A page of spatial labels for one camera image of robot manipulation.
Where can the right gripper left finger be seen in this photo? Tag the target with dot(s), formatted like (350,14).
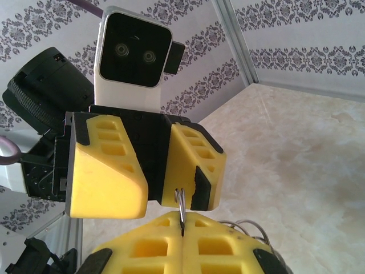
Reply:
(148,251)

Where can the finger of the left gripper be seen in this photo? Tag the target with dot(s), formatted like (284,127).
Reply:
(182,165)
(99,177)

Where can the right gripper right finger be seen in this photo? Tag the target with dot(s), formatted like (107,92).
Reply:
(216,248)

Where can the grey carabiner keyring with rings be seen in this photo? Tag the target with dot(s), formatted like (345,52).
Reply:
(181,214)

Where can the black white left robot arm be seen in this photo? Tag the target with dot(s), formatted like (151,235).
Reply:
(8,177)

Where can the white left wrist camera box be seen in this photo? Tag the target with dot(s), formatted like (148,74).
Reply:
(128,48)

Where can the aluminium frame post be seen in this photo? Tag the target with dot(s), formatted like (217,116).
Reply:
(231,34)

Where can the aluminium table end rail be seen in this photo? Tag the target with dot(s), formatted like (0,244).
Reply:
(313,90)

